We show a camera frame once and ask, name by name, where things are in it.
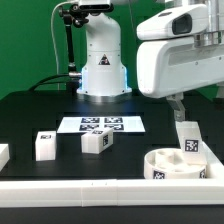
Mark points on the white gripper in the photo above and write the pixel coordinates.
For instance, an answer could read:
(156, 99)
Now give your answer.
(169, 67)

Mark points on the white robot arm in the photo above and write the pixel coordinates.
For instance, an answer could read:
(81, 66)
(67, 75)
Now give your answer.
(103, 75)

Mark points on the white tag sheet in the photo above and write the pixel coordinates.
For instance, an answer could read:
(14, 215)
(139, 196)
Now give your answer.
(130, 124)

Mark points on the white part at left edge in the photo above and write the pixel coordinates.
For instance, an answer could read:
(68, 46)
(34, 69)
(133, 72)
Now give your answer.
(4, 155)

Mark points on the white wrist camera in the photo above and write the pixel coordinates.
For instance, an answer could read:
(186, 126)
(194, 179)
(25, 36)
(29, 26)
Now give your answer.
(175, 22)

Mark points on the white L-shaped border frame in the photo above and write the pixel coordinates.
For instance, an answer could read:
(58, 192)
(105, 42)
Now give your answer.
(112, 192)

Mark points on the grey camera on pole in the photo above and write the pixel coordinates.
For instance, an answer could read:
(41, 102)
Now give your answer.
(95, 6)

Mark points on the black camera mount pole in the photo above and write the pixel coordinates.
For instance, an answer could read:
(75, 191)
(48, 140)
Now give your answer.
(72, 17)

